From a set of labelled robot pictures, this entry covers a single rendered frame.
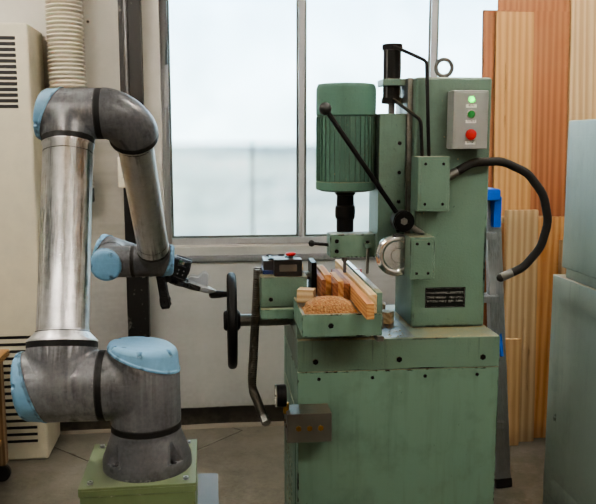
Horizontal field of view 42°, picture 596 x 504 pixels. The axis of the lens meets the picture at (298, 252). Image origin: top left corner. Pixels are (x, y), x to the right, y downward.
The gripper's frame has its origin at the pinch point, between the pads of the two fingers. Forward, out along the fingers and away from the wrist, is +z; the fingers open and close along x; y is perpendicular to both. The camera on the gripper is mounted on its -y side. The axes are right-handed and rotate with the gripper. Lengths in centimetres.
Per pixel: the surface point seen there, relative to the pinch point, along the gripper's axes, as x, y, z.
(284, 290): -19.2, 10.7, 18.6
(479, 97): -26, 80, 50
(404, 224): -25, 40, 43
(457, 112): -26, 74, 46
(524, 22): 107, 140, 97
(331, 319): -42, 11, 29
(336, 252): -12.2, 25.2, 30.3
